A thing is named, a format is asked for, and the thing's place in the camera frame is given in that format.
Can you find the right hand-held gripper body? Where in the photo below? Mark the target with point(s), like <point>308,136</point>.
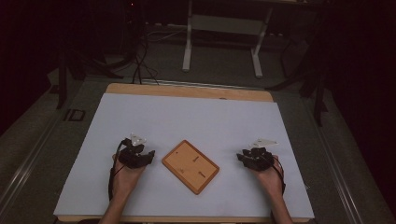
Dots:
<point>260,160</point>

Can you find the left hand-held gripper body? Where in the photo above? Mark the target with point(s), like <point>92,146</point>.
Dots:
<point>132,157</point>

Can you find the orange wooden tray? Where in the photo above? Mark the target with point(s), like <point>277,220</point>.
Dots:
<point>190,166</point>

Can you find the person's left hand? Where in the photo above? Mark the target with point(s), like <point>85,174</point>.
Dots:
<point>126,177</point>

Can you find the person's right hand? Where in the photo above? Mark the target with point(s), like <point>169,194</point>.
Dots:
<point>270,179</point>

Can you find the white paper sheet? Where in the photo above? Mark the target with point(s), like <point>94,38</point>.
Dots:
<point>193,118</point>

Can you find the black tripod stand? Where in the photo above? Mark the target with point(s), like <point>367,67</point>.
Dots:
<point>311,81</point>

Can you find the white power strip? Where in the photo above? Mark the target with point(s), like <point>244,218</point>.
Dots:
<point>172,26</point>

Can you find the metal floor rail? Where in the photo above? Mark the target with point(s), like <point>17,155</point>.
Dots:
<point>25,168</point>
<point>337,168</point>
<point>199,84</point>

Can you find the white metal stand frame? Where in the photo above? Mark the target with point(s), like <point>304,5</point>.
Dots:
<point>224,25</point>

